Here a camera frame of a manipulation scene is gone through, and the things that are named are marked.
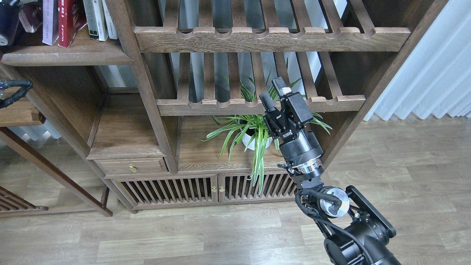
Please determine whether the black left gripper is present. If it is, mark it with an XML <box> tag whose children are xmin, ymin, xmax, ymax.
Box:
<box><xmin>0</xmin><ymin>0</ymin><xmax>20</xmax><ymax>46</ymax></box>

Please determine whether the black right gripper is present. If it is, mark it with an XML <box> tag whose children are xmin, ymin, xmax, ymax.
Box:
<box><xmin>259</xmin><ymin>77</ymin><xmax>323</xmax><ymax>169</ymax></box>

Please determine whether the maroon book with white characters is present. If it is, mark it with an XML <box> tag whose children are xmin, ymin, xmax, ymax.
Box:
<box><xmin>19</xmin><ymin>0</ymin><xmax>43</xmax><ymax>33</ymax></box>

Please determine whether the white lavender paperback book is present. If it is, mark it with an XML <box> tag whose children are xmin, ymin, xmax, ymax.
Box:
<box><xmin>42</xmin><ymin>0</ymin><xmax>59</xmax><ymax>45</ymax></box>

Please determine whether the red paperback book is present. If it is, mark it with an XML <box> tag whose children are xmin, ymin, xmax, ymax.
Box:
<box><xmin>58</xmin><ymin>0</ymin><xmax>87</xmax><ymax>47</ymax></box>

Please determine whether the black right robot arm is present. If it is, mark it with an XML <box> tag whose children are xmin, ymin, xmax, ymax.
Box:
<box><xmin>260</xmin><ymin>77</ymin><xmax>399</xmax><ymax>265</ymax></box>

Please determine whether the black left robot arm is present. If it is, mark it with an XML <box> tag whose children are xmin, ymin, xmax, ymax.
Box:
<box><xmin>0</xmin><ymin>0</ymin><xmax>33</xmax><ymax>108</ymax></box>

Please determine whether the green spider plant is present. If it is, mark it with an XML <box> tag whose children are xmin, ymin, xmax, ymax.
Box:
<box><xmin>200</xmin><ymin>82</ymin><xmax>332</xmax><ymax>195</ymax></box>

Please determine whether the white plant pot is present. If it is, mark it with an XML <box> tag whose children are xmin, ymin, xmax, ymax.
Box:
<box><xmin>242</xmin><ymin>129</ymin><xmax>273</xmax><ymax>152</ymax></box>

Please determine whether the grey upright book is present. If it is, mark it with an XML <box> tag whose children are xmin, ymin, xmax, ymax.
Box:
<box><xmin>83</xmin><ymin>0</ymin><xmax>99</xmax><ymax>40</ymax></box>

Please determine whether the white upright book middle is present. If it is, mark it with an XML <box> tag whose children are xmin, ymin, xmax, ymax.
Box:
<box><xmin>92</xmin><ymin>0</ymin><xmax>108</xmax><ymax>41</ymax></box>

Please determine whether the white upright book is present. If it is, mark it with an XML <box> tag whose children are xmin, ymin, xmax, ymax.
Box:
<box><xmin>92</xmin><ymin>0</ymin><xmax>108</xmax><ymax>41</ymax></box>
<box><xmin>102</xmin><ymin>0</ymin><xmax>119</xmax><ymax>40</ymax></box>

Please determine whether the right slatted cabinet door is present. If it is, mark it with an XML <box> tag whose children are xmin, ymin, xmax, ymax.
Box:
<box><xmin>217</xmin><ymin>171</ymin><xmax>297</xmax><ymax>204</ymax></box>

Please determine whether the slatted cabinet door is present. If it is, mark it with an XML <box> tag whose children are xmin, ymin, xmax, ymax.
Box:
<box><xmin>111</xmin><ymin>175</ymin><xmax>219</xmax><ymax>210</ymax></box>
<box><xmin>217</xmin><ymin>171</ymin><xmax>297</xmax><ymax>204</ymax></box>

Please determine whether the dark wooden bookshelf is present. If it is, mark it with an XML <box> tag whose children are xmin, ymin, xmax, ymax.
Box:
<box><xmin>1</xmin><ymin>0</ymin><xmax>447</xmax><ymax>213</ymax></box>

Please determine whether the white upright book right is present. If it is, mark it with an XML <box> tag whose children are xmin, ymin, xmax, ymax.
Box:
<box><xmin>102</xmin><ymin>0</ymin><xmax>119</xmax><ymax>40</ymax></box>

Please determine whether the left slatted cabinet door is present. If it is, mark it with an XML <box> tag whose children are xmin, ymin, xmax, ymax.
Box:
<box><xmin>111</xmin><ymin>175</ymin><xmax>219</xmax><ymax>210</ymax></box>

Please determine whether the small wooden drawer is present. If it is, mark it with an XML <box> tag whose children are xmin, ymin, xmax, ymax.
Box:
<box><xmin>95</xmin><ymin>158</ymin><xmax>167</xmax><ymax>176</ymax></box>

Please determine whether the white window curtain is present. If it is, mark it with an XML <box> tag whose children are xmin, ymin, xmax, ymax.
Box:
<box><xmin>364</xmin><ymin>0</ymin><xmax>471</xmax><ymax>121</ymax></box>

